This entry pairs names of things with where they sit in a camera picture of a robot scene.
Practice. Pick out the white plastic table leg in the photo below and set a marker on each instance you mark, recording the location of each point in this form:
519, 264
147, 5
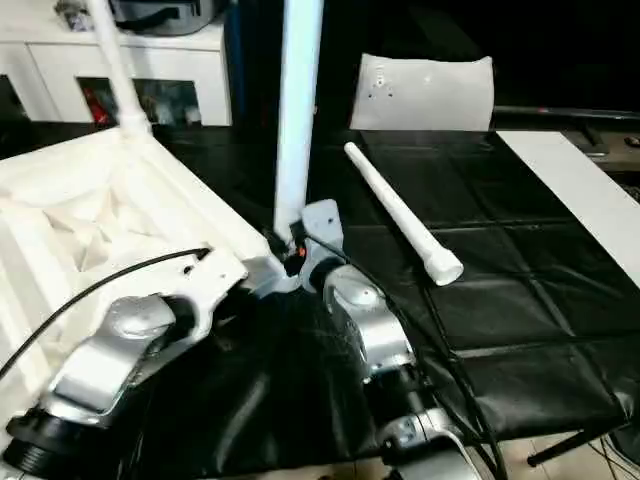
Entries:
115, 65
400, 210
296, 110

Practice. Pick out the white plastic table top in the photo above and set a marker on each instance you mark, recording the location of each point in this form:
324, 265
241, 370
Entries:
90, 220

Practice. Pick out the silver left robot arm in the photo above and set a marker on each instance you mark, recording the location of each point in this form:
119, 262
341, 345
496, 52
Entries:
100, 370

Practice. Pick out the white cushion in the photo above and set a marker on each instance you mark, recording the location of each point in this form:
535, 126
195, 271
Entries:
425, 92

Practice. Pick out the black work mat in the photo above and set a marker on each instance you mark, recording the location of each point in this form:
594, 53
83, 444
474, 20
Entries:
520, 260

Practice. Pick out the red bottle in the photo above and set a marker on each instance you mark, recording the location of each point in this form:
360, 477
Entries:
98, 105

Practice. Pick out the grey clutter on cabinet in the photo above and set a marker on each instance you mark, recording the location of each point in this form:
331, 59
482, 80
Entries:
150, 12

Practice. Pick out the white cabinet with glass doors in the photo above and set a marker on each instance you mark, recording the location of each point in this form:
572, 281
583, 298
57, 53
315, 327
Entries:
60, 65

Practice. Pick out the white flat board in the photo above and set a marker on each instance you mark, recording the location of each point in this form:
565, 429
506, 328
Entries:
590, 190

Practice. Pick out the black metal stand leg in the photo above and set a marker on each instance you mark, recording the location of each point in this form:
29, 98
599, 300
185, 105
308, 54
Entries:
580, 440

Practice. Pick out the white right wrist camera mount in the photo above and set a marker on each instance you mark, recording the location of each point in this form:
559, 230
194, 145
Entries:
322, 235

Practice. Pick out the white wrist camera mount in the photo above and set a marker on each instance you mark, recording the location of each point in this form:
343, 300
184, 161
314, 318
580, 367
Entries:
322, 235
210, 285

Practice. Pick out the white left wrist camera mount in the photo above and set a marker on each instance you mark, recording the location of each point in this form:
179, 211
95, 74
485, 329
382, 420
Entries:
210, 285

